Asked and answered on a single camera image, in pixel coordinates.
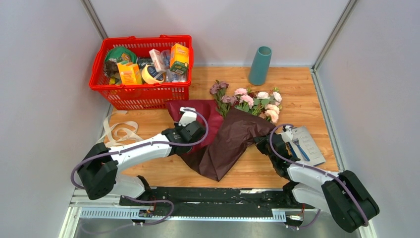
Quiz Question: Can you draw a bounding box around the orange juice carton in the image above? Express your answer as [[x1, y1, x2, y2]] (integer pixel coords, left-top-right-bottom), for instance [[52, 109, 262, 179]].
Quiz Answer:
[[117, 60, 142, 85]]

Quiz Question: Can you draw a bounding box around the pink flower bouquet brown wrap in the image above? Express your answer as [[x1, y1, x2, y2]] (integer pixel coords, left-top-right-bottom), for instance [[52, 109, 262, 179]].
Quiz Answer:
[[209, 80, 282, 124]]

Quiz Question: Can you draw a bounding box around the dark red wrapping paper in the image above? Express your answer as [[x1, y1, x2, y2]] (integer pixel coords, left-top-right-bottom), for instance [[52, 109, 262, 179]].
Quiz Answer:
[[165, 99, 276, 182]]

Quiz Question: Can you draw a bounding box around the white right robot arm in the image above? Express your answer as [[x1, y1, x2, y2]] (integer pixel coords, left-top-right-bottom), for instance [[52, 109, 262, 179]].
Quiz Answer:
[[254, 133, 380, 233]]

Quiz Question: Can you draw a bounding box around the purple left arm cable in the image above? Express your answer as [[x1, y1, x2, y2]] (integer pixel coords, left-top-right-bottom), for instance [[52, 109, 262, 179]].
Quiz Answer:
[[70, 108, 210, 227]]

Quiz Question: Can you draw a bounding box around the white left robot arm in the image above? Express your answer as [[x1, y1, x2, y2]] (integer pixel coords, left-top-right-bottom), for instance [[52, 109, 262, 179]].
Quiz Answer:
[[74, 120, 208, 206]]

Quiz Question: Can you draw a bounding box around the white small box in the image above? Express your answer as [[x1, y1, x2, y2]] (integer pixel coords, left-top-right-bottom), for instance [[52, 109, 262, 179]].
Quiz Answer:
[[149, 49, 166, 73]]

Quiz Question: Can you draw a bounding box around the green snack bag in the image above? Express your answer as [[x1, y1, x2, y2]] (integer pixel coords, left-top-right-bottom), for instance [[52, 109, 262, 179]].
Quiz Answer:
[[105, 46, 137, 63]]

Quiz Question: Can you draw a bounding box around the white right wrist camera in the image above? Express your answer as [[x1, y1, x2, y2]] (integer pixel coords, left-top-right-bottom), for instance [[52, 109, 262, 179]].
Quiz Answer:
[[280, 125, 295, 143]]

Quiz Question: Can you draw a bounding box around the white printed ribbon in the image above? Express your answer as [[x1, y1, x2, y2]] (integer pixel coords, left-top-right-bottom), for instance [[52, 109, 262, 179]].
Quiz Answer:
[[97, 110, 143, 147]]

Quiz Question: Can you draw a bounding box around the yellow tape roll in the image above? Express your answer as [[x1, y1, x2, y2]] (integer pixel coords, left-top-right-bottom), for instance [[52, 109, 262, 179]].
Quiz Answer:
[[141, 64, 165, 85]]

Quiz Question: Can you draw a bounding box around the clear plastic bottle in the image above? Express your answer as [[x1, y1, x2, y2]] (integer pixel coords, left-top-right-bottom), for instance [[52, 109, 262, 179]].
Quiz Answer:
[[161, 50, 187, 83]]

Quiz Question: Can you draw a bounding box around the teal ceramic vase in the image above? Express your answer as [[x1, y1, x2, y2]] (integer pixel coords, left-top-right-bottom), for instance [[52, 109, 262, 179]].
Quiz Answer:
[[248, 46, 272, 86]]

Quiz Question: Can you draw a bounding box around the orange green box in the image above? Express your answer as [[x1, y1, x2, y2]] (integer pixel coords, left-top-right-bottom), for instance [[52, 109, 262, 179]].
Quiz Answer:
[[169, 43, 190, 75]]

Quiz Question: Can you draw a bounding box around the blue razor blister package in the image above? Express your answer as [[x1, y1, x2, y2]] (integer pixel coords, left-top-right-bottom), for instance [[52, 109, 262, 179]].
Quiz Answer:
[[289, 126, 326, 166]]

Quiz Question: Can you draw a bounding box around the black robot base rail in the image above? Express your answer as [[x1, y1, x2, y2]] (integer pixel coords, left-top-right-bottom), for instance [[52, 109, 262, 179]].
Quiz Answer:
[[70, 185, 329, 222]]

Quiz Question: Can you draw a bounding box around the red plastic shopping basket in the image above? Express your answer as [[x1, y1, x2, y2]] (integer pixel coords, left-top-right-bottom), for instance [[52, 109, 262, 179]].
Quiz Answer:
[[89, 35, 194, 110]]

